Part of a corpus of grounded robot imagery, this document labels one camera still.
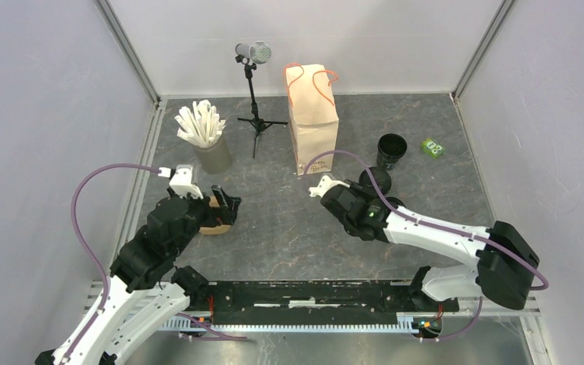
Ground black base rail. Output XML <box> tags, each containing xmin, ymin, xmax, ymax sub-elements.
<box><xmin>203</xmin><ymin>280</ymin><xmax>459</xmax><ymax>325</ymax></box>

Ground brown paper takeout bag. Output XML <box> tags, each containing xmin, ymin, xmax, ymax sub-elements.
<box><xmin>284</xmin><ymin>63</ymin><xmax>339</xmax><ymax>175</ymax></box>

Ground purple cable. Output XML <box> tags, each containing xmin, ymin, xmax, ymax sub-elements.
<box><xmin>60</xmin><ymin>163</ymin><xmax>249</xmax><ymax>365</ymax></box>
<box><xmin>299</xmin><ymin>150</ymin><xmax>550</xmax><ymax>344</ymax></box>

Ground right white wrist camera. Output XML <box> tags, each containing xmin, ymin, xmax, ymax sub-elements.
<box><xmin>308</xmin><ymin>173</ymin><xmax>350</xmax><ymax>198</ymax></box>

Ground brown cardboard cup carrier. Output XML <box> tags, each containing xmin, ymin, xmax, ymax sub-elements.
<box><xmin>199</xmin><ymin>197</ymin><xmax>232</xmax><ymax>236</ymax></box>

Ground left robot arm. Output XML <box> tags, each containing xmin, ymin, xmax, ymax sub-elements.
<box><xmin>35</xmin><ymin>186</ymin><xmax>242</xmax><ymax>364</ymax></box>

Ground bundle of white wrapped straws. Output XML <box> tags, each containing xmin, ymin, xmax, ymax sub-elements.
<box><xmin>174</xmin><ymin>100</ymin><xmax>226</xmax><ymax>149</ymax></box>

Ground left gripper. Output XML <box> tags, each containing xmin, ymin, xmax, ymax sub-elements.
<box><xmin>169</xmin><ymin>182</ymin><xmax>241</xmax><ymax>256</ymax></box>

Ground black coffee cup with print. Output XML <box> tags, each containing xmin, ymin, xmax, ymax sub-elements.
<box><xmin>358</xmin><ymin>167</ymin><xmax>392</xmax><ymax>195</ymax></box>

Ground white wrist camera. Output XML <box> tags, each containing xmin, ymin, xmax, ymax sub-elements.
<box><xmin>158</xmin><ymin>164</ymin><xmax>204</xmax><ymax>199</ymax></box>
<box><xmin>308</xmin><ymin>173</ymin><xmax>350</xmax><ymax>198</ymax></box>

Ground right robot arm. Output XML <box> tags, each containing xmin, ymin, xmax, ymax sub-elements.
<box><xmin>309</xmin><ymin>176</ymin><xmax>540</xmax><ymax>310</ymax></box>

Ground microphone on black tripod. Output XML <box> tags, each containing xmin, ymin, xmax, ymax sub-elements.
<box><xmin>234</xmin><ymin>40</ymin><xmax>289</xmax><ymax>159</ymax></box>

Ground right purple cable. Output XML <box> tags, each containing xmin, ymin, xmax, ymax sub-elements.
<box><xmin>299</xmin><ymin>150</ymin><xmax>550</xmax><ymax>344</ymax></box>

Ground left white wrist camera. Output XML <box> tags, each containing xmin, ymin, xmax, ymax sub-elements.
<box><xmin>158</xmin><ymin>164</ymin><xmax>204</xmax><ymax>199</ymax></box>

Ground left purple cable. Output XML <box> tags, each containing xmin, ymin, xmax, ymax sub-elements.
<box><xmin>60</xmin><ymin>163</ymin><xmax>249</xmax><ymax>365</ymax></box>

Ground grey cup holding straws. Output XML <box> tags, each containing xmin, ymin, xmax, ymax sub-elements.
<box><xmin>194</xmin><ymin>136</ymin><xmax>233</xmax><ymax>174</ymax></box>

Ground green toy block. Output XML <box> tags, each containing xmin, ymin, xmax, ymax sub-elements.
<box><xmin>421</xmin><ymin>138</ymin><xmax>445</xmax><ymax>158</ymax></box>

